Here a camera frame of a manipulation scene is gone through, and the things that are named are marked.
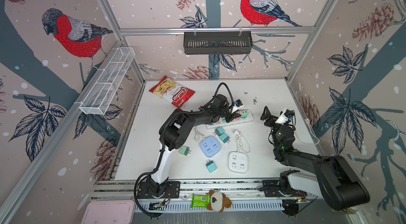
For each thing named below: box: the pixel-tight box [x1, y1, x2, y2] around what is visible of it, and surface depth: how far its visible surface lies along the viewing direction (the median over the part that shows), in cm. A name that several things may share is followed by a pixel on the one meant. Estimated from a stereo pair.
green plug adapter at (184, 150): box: [178, 145, 192, 156], surface depth 87 cm
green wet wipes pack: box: [190, 193, 211, 209], surface depth 71 cm
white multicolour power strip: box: [206, 109, 254, 130], surface depth 97 cm
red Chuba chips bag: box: [148, 75, 196, 109], surface depth 112 cm
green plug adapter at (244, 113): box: [241, 110, 248, 118], surface depth 95 cm
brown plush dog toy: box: [207, 189, 233, 213], surface depth 70 cm
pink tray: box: [80, 199, 136, 224], surface depth 68 cm
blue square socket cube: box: [199, 135, 221, 158], surface depth 87 cm
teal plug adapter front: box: [205, 159, 217, 173], surface depth 81 cm
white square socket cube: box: [228, 151, 249, 174], surface depth 81 cm
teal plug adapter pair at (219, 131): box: [213, 126, 225, 137], surface depth 94 cm
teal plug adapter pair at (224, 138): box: [219, 132, 230, 144], surface depth 91 cm
